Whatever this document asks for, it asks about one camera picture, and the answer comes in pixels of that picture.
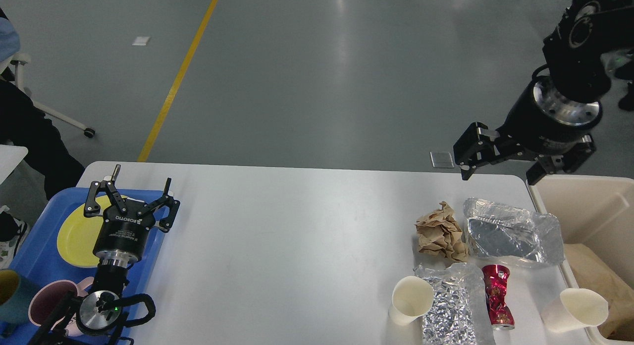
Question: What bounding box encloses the foil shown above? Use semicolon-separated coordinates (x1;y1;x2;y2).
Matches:
463;198;565;268
414;262;495;345

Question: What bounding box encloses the crushed red can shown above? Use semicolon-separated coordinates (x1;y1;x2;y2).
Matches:
481;264;515;331

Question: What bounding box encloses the yellow plastic plate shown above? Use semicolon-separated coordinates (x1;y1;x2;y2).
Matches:
56;194;111;269

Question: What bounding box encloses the teal cup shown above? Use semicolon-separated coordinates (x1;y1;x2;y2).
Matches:
0;270;41;325

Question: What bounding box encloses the left floor plate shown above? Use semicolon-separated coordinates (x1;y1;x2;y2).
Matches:
429;151;455;169

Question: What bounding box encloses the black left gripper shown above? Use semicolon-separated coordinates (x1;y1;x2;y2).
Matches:
84;164;181;269

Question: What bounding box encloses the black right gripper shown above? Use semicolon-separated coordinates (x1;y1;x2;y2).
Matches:
453;76;603;185

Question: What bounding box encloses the foil front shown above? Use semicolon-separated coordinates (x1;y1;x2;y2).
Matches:
414;262;495;345

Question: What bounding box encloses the white paper cup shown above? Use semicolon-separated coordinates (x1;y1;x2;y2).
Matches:
540;288;609;333
388;276;435;326

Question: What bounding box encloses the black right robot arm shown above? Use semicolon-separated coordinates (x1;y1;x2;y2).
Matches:
453;0;634;185

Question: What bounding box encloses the pink HOME mug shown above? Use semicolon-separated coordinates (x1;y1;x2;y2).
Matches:
29;277;94;326

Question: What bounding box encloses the person in black trousers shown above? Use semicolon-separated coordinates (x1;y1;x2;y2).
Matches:
0;10;85;270

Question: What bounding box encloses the white side table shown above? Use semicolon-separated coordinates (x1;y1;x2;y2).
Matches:
0;144;29;184

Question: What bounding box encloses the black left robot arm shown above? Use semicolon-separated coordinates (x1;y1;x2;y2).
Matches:
29;165;180;345

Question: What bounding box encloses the brown paper in bin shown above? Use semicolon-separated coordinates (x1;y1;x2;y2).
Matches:
564;243;634;342

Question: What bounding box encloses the crumpled brown paper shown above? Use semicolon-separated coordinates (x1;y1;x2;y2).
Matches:
415;201;469;262

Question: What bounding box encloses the blue plastic tray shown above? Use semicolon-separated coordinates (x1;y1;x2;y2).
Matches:
0;188;171;345

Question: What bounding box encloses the beige plastic bin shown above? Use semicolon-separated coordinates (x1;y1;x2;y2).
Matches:
526;174;634;345

